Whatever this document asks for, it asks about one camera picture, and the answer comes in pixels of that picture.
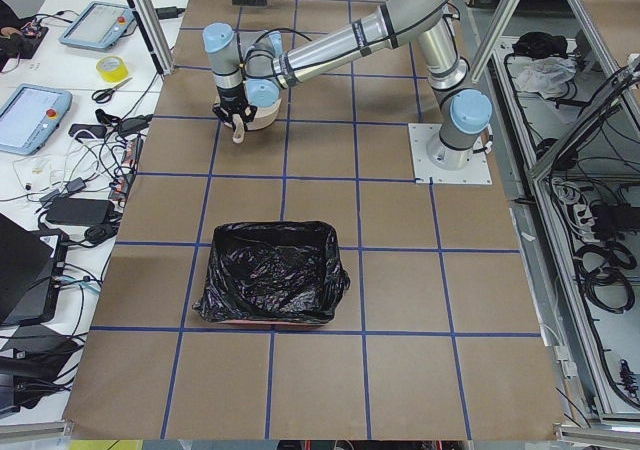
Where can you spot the beige plastic dustpan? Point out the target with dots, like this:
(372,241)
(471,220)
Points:
(265,117)

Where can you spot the black handled scissors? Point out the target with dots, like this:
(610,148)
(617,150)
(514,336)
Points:
(103,96)

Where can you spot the teach pendant far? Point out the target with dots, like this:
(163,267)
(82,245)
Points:
(98,27)

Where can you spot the white cloth rag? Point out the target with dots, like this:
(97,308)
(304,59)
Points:
(547,77)

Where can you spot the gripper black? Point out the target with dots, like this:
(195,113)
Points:
(232,98)

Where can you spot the black power adapter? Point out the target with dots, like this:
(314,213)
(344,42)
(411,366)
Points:
(169,12)

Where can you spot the black laptop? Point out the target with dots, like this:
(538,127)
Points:
(31,267)

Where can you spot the large black power brick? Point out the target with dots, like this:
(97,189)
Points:
(79,211)

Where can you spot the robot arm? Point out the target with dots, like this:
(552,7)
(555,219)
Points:
(251,69)

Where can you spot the yellow tape roll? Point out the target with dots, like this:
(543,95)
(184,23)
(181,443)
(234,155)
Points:
(112,69)

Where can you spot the teach pendant near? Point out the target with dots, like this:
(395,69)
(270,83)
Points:
(30,116)

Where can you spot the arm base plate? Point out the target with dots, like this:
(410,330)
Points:
(434,163)

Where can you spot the aluminium frame post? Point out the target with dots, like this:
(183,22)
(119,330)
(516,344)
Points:
(153,36)

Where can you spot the bin with black bag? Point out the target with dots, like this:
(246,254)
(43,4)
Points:
(286,271)

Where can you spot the teach pendant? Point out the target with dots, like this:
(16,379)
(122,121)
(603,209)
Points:
(30,116)
(98,27)

